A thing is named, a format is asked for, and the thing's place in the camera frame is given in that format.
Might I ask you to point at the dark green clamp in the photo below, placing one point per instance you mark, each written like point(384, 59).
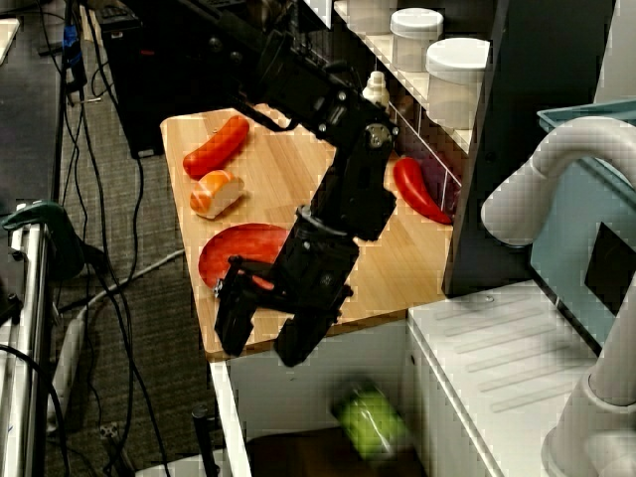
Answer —
point(40, 218)

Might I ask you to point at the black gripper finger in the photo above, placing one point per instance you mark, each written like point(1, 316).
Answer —
point(300, 340)
point(233, 323)

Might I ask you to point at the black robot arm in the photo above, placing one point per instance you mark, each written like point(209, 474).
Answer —
point(298, 84)

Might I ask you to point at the red plate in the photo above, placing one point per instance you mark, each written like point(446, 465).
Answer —
point(238, 248)

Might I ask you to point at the green toy can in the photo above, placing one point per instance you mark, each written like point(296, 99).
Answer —
point(372, 422)

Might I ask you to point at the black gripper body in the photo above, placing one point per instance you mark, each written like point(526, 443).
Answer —
point(318, 268)

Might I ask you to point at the metal rail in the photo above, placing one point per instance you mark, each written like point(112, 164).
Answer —
point(30, 323)

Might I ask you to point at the orange toy sausage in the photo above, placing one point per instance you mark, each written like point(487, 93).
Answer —
point(216, 146)

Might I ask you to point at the white toy sink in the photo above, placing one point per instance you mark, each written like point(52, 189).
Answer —
point(497, 358)

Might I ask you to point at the clear jar white lid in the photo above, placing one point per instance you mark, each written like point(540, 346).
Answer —
point(415, 35)

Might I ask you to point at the red toy pepper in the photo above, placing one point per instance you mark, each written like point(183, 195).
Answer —
point(415, 189)

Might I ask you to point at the clear jar with printed label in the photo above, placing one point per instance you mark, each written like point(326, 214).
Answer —
point(457, 79)

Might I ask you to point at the grey toy faucet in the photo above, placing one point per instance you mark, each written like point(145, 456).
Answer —
point(546, 164)

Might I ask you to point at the toy salmon sushi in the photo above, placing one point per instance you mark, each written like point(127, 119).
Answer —
point(216, 194)

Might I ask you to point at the black computer tower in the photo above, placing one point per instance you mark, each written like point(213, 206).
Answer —
point(149, 74)

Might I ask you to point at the white toy detergent bottle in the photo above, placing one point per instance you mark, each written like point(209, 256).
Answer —
point(376, 92)

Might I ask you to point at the light blue plastic bin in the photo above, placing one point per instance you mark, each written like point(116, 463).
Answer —
point(561, 238)

